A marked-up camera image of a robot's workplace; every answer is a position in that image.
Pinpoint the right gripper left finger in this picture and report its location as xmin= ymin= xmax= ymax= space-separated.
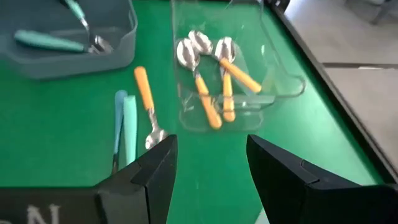
xmin=0 ymin=134 xmax=178 ymax=224

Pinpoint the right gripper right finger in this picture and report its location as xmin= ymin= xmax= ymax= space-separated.
xmin=246 ymin=134 xmax=398 ymax=224

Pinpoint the blue-handled dark spoon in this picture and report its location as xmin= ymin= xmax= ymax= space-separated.
xmin=111 ymin=89 xmax=129 ymax=175

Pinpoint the orange-handled steel spoon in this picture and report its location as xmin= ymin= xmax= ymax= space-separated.
xmin=134 ymin=65 xmax=169 ymax=151
xmin=176 ymin=37 xmax=223 ymax=131
xmin=188 ymin=30 xmax=262 ymax=94
xmin=214 ymin=36 xmax=236 ymax=123

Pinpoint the green table mat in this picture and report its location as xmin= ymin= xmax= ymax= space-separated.
xmin=0 ymin=0 xmax=386 ymax=224

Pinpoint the clear plastic bin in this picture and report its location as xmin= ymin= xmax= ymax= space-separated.
xmin=170 ymin=0 xmax=307 ymax=133

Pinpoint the grey-blue plastic bin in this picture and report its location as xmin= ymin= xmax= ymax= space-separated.
xmin=0 ymin=0 xmax=139 ymax=80

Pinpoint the black aluminium table frame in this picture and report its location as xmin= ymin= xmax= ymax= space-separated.
xmin=264 ymin=0 xmax=398 ymax=184

